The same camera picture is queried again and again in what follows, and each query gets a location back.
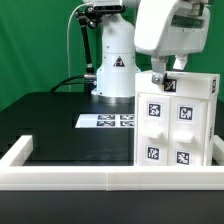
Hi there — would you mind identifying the white U-shaped border frame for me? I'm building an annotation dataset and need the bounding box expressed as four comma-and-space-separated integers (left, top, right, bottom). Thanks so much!
0, 135, 224, 191

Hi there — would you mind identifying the white cabinet top block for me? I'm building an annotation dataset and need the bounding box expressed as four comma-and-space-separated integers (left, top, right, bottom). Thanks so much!
135, 70, 220, 100

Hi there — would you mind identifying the white cable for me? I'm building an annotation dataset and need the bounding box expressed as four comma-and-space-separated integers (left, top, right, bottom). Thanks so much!
66, 3, 88, 93

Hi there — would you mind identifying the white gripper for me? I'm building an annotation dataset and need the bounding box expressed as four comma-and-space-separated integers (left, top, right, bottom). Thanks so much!
134, 0, 210, 85

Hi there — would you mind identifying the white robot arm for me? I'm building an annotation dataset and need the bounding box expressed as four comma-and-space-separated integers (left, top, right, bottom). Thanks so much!
82, 0, 213, 103

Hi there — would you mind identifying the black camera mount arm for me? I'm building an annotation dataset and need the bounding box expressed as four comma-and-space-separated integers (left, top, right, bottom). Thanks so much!
75, 7, 98, 75

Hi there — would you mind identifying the black camera on mount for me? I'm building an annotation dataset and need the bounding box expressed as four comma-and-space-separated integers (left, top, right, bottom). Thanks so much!
87, 0, 126, 14

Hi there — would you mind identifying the white marker base plate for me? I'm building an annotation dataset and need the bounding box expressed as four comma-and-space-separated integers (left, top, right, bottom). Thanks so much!
75, 114, 135, 128

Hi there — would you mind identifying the black cable bundle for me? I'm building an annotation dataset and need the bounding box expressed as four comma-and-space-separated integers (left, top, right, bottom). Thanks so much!
49, 75, 98, 93

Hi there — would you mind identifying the white cabinet door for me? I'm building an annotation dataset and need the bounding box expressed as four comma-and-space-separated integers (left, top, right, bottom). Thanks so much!
136, 93, 170, 166
168, 97, 207, 166

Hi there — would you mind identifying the white cabinet body box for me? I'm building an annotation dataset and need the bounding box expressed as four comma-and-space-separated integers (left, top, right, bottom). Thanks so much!
134, 93, 214, 166

